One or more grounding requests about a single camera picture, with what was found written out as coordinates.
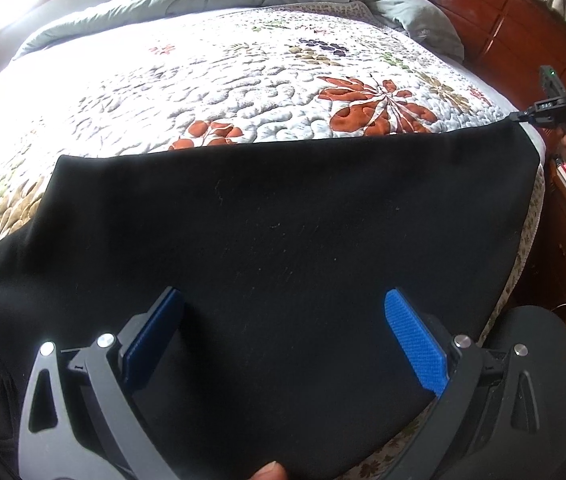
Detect floral quilted bedspread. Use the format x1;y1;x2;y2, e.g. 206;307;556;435
0;5;548;480

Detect black pants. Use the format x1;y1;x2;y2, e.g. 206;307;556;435
0;122;541;480

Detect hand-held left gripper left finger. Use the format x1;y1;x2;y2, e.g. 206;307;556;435
17;286;186;480

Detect wooden headboard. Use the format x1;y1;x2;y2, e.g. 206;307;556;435
413;0;566;126

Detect person's left hand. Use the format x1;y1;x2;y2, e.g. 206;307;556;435
254;461;290;480

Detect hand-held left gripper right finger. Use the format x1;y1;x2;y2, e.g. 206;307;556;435
384;287;550;480

